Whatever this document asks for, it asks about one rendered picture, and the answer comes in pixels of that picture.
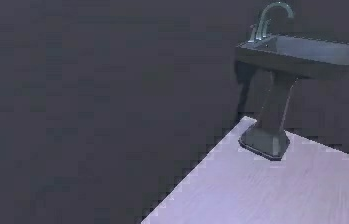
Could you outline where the grey metal sink faucet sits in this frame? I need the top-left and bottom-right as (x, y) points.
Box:
(247, 1), (295, 45)

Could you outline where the dark grey pedestal sink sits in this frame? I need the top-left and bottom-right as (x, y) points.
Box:
(235, 34), (349, 162)

